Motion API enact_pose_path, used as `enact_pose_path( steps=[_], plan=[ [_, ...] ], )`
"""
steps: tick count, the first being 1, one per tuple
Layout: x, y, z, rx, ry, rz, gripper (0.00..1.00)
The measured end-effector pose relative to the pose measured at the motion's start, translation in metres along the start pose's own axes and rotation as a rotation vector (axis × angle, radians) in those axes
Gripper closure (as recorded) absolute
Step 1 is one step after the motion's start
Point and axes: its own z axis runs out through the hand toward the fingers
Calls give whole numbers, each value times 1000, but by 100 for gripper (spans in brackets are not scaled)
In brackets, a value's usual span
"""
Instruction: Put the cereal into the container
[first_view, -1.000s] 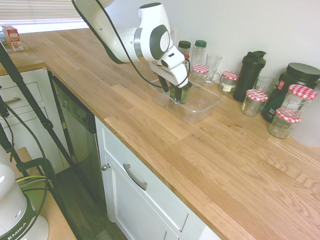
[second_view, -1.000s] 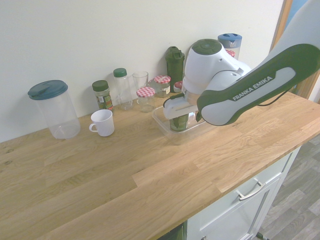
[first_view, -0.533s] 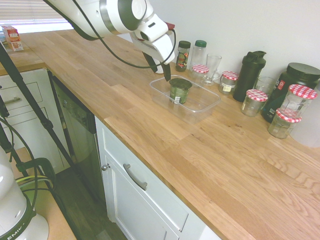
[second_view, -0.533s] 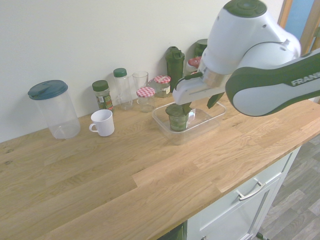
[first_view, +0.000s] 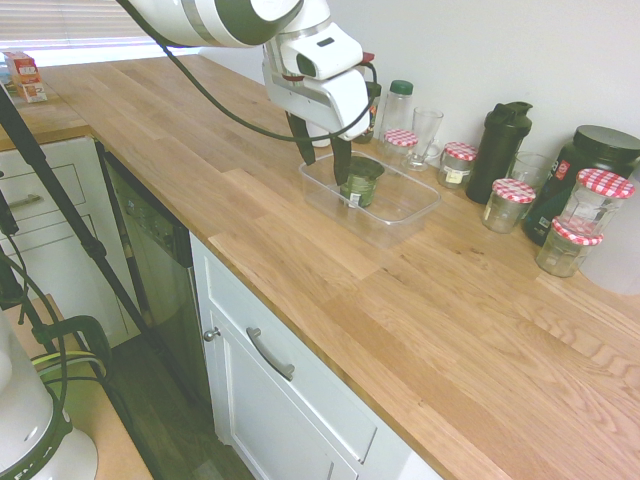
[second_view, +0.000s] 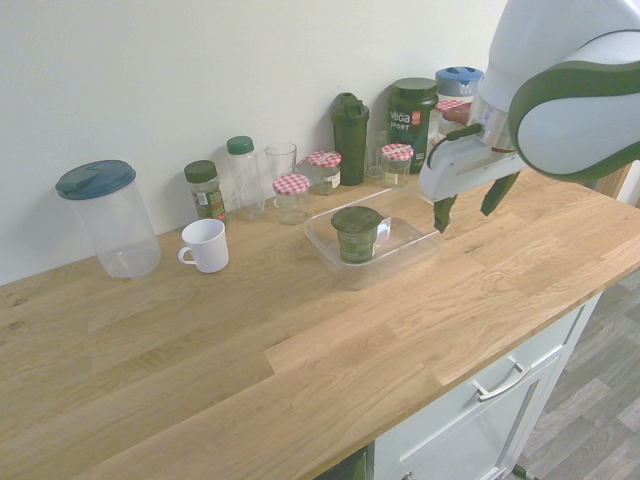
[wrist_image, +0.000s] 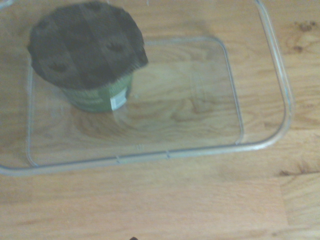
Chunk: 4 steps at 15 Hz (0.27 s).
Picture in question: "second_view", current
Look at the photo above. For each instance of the white ceramic mug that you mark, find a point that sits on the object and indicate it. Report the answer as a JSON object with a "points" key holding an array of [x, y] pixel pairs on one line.
{"points": [[210, 250]]}

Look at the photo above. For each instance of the white cabinet with drawer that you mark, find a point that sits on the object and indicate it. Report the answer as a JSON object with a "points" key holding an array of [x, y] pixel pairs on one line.
{"points": [[450, 440]]}

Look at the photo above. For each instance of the jam jar red checkered lid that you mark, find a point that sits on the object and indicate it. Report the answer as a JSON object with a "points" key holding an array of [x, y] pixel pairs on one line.
{"points": [[291, 185], [397, 170], [450, 106], [325, 159]]}

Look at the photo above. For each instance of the clear pitcher with light-blue lid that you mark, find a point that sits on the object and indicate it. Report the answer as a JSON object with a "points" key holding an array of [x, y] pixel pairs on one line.
{"points": [[457, 75]]}

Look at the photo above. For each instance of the green cereal cup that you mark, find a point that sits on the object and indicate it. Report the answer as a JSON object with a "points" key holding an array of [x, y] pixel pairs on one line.
{"points": [[355, 245]]}

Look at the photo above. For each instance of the clear bottle with green lid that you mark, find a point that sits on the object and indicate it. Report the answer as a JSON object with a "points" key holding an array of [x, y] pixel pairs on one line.
{"points": [[241, 146]]}

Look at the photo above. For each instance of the clear plastic rectangular container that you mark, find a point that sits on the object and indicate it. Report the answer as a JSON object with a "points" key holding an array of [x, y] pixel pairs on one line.
{"points": [[400, 235]]}

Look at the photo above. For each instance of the tall clear glass mug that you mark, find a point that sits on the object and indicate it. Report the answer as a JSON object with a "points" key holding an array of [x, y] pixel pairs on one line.
{"points": [[281, 160]]}

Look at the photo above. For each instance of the spice jar with dark lid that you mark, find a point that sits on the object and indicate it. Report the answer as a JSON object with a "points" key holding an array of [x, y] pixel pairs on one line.
{"points": [[205, 195]]}

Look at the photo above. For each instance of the clear glass tumbler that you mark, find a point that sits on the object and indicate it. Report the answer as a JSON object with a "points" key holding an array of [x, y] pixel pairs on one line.
{"points": [[375, 155]]}

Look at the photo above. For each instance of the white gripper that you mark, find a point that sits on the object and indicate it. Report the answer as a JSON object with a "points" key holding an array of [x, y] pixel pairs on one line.
{"points": [[460, 170]]}

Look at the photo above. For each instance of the silver cabinet knob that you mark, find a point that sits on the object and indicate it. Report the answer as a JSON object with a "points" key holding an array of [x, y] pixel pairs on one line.
{"points": [[406, 475]]}

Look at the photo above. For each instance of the clear pitcher with teal lid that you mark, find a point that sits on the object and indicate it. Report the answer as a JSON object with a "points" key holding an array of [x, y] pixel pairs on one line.
{"points": [[95, 180]]}

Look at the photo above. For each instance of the dark Vega protein tub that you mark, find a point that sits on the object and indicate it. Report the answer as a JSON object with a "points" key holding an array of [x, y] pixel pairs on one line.
{"points": [[410, 110]]}

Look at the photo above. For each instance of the black shaker bottle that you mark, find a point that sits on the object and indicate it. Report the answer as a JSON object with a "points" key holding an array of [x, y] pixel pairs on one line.
{"points": [[350, 145]]}

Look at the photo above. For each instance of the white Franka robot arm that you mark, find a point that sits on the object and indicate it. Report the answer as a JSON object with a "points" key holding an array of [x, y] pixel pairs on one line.
{"points": [[575, 100]]}

